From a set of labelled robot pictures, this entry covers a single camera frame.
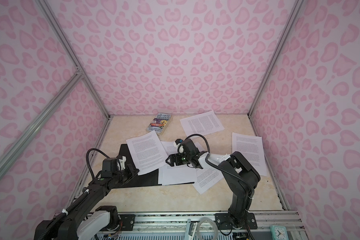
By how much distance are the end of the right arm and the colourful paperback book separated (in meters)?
0.31

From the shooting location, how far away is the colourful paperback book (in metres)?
1.12

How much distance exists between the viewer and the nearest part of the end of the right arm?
2.31 ft
